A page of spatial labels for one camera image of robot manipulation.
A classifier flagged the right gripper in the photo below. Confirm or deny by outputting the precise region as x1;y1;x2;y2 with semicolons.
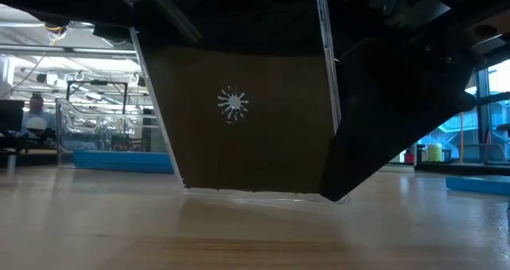
320;0;510;202

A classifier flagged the yellow-green cup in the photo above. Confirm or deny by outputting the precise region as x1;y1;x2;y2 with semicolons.
427;143;444;163

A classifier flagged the clear plastic bin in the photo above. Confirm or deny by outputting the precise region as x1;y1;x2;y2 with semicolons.
54;97;172;168

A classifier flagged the black overhead camera frame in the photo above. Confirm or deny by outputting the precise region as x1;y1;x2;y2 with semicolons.
65;80;129;115

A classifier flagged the person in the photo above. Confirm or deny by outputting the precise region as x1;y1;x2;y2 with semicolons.
20;93;57;140

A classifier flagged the black table frame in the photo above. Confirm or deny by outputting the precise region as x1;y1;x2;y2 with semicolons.
414;162;510;177

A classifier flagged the white round object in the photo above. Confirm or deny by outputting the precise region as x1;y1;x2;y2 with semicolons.
25;115;49;136

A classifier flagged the long ceiling tube light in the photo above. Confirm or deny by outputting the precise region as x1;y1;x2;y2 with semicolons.
0;44;139;57

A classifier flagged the black monitor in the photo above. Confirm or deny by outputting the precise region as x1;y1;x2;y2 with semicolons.
0;99;26;134

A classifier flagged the clear jewel case black tray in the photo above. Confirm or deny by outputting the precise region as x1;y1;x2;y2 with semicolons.
129;0;350;204

